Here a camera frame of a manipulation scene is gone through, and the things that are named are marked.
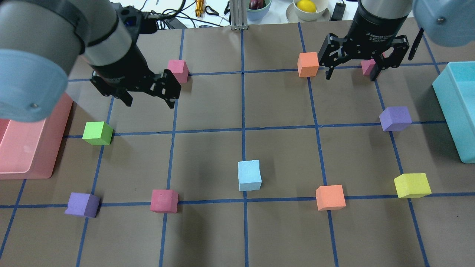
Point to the pink block near right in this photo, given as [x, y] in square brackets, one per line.
[367, 66]

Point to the cream bowl with lemon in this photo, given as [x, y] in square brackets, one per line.
[307, 11]

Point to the yellow handled tool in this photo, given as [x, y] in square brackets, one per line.
[199, 8]

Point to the purple block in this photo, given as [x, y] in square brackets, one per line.
[395, 118]
[82, 205]

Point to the pink block far left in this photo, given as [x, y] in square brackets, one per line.
[164, 201]

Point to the yellow block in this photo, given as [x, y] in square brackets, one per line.
[412, 186]

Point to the pink block near left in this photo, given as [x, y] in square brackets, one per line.
[180, 70]

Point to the pink tray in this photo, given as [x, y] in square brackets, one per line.
[30, 150]

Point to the black power adapter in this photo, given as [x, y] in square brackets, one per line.
[338, 12]

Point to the orange block far right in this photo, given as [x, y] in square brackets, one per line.
[330, 198]

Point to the orange block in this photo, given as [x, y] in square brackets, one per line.
[330, 198]
[307, 64]

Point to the cyan tray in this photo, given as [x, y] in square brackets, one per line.
[455, 91]

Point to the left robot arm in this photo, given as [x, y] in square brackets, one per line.
[41, 40]

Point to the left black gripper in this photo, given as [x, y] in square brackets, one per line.
[119, 63]

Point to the orange block near right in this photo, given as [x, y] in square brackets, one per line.
[307, 64]

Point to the pink block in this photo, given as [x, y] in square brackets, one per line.
[367, 66]
[164, 201]
[180, 70]

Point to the purple block right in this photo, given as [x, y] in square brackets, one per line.
[395, 118]

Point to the light blue block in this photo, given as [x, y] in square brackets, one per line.
[249, 175]

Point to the purple block left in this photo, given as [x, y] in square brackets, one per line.
[82, 205]

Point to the aluminium frame post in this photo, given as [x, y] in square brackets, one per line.
[238, 15]

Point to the green block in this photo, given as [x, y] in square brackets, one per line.
[97, 133]

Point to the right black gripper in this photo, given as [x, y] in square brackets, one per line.
[374, 23]

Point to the scissors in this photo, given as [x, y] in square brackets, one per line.
[210, 11]

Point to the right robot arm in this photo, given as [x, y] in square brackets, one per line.
[448, 23]

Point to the blue bowl with fruit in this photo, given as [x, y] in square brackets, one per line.
[257, 9]

